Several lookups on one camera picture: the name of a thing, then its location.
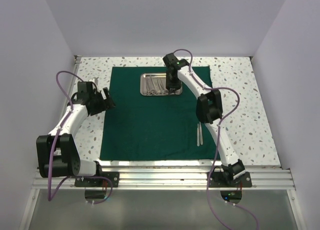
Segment green surgical cloth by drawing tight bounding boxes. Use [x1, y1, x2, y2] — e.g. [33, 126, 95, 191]
[99, 67, 216, 161]

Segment steel scalpel handle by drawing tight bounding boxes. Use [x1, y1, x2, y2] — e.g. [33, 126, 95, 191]
[198, 122, 204, 145]
[196, 123, 200, 147]

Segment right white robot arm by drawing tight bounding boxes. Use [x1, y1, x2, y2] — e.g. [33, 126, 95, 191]
[163, 53, 246, 186]

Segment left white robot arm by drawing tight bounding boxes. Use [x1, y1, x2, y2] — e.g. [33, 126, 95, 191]
[36, 81, 116, 186]

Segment steel surgical scissors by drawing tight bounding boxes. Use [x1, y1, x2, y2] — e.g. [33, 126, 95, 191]
[145, 77, 155, 95]

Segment steel forceps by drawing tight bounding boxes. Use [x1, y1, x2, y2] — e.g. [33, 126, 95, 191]
[156, 78, 165, 95]

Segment steel instrument tray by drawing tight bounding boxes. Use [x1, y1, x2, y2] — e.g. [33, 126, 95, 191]
[140, 73, 183, 96]

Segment aluminium left rail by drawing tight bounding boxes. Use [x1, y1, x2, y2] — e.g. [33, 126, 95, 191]
[44, 55, 82, 168]

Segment aluminium rail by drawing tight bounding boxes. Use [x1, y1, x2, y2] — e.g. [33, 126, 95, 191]
[31, 167, 296, 190]
[44, 55, 82, 168]

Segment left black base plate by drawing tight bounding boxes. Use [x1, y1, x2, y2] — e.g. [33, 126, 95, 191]
[74, 171, 120, 187]

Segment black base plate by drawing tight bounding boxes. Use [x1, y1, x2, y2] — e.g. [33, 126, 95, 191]
[208, 171, 253, 188]
[74, 171, 120, 187]

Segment aluminium front rail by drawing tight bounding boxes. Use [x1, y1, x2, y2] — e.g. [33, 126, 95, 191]
[31, 167, 296, 190]

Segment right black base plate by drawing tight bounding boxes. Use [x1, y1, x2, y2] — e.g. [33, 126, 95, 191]
[208, 171, 253, 188]

